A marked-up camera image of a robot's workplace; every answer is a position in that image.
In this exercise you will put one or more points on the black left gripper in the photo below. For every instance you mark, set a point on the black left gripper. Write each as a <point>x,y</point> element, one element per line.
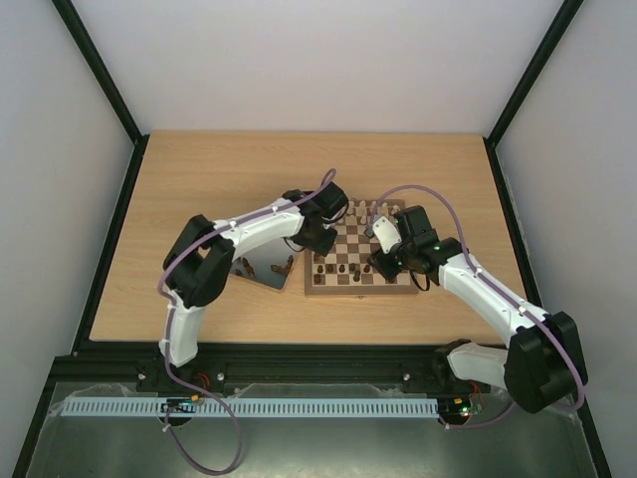
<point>323,247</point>

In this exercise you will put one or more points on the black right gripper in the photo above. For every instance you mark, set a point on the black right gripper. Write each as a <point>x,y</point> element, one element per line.
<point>386,264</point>

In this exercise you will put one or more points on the wooden chess board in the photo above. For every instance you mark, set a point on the wooden chess board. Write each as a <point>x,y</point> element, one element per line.
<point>352,248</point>

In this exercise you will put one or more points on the metal tin tray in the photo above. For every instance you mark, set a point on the metal tin tray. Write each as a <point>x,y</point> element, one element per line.
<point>262,261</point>

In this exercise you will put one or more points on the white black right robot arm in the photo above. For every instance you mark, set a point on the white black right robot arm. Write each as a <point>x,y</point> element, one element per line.
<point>541,361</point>

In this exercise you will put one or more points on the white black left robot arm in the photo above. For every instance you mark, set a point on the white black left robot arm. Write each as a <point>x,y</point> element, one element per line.
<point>196,269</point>

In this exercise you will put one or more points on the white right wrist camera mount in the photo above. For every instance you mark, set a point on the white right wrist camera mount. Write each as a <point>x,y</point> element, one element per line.
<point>385,232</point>

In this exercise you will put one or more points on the black aluminium frame rail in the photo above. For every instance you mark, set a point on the black aluminium frame rail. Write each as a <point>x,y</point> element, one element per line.
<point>222,368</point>

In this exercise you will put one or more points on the light blue slotted cable duct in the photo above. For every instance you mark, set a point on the light blue slotted cable duct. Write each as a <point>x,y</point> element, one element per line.
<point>252,407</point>

